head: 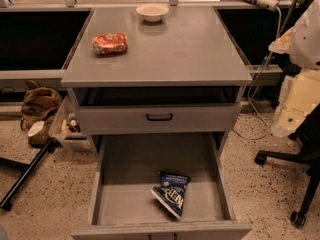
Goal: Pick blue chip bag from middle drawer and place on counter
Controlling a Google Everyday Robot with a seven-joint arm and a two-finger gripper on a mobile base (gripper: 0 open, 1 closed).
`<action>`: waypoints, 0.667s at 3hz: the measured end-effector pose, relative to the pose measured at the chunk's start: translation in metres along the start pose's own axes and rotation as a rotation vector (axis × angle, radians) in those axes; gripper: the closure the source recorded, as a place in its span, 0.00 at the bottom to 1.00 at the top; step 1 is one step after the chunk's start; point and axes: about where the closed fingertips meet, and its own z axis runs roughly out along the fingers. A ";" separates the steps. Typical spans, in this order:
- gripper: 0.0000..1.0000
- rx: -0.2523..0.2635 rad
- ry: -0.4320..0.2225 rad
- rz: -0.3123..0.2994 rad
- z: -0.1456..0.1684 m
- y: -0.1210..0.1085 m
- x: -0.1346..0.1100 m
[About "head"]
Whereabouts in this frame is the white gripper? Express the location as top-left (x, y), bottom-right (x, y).
top-left (268, 28), bottom-right (320, 137)

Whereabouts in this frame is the blue chip bag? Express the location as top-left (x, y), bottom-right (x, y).
top-left (151, 171), bottom-right (191, 219)

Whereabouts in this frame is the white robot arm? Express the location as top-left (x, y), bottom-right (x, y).
top-left (269, 0), bottom-right (320, 137)

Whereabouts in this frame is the closed top drawer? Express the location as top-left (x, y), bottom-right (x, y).
top-left (76, 104), bottom-right (241, 135)

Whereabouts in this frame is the grey drawer cabinet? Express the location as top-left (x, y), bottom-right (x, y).
top-left (60, 5), bottom-right (253, 240)

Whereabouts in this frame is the red chip bag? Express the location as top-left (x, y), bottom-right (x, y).
top-left (92, 32), bottom-right (128, 55)

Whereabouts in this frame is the open middle drawer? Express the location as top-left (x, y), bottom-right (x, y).
top-left (72, 133), bottom-right (251, 240)

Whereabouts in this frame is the black office chair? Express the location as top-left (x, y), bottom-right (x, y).
top-left (254, 103), bottom-right (320, 228)

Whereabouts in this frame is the white bowl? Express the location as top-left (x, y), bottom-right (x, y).
top-left (136, 3), bottom-right (169, 23)

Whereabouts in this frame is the clear plastic bin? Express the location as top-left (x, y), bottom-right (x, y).
top-left (49, 96), bottom-right (91, 152)

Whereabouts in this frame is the brown backpack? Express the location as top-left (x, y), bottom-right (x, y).
top-left (20, 80), bottom-right (63, 147)

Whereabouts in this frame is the black metal stand leg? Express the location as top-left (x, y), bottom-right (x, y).
top-left (0, 139), bottom-right (55, 211)

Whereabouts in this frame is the white cable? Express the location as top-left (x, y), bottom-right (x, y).
top-left (233, 6), bottom-right (284, 141)

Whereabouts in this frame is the black drawer handle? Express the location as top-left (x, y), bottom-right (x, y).
top-left (146, 113), bottom-right (173, 122)

